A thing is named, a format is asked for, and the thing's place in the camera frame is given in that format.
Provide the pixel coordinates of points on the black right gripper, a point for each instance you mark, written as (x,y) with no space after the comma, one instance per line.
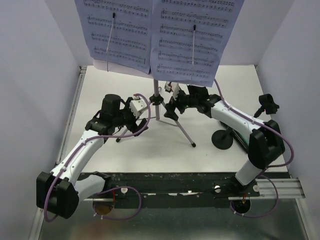
(176,102)

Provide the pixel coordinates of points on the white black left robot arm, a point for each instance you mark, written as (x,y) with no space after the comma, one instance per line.
(59,191)

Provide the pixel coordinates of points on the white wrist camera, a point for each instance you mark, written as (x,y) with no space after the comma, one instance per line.
(172,87)
(137,106)

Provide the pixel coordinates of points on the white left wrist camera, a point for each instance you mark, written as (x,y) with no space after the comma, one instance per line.
(137,106)

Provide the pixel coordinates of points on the black clip microphone stand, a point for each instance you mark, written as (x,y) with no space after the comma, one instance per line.
(267,105)

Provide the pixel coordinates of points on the green toy microphone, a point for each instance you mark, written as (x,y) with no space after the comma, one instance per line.
(243,142)

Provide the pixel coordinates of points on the black toy microphone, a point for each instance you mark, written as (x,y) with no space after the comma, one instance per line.
(235,135)

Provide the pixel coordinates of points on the aluminium left side rail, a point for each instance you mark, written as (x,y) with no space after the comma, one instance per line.
(71,116)

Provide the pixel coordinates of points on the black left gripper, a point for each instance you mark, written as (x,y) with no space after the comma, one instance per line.
(127,108)

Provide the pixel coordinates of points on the lilac tripod music stand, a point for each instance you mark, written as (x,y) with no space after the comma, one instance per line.
(157,101)

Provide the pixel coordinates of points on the aluminium front rail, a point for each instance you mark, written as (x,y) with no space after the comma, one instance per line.
(263,189)

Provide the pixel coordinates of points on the white sheet music page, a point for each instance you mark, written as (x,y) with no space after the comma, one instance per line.
(188,38)

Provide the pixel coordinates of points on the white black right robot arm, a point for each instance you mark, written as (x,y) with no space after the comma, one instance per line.
(263,137)

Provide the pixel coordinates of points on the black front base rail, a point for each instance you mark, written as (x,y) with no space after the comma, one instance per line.
(175,190)

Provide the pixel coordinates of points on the aluminium rail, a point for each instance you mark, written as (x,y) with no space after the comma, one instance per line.
(263,189)
(71,116)

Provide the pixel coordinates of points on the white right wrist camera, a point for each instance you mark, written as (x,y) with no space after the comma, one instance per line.
(172,87)

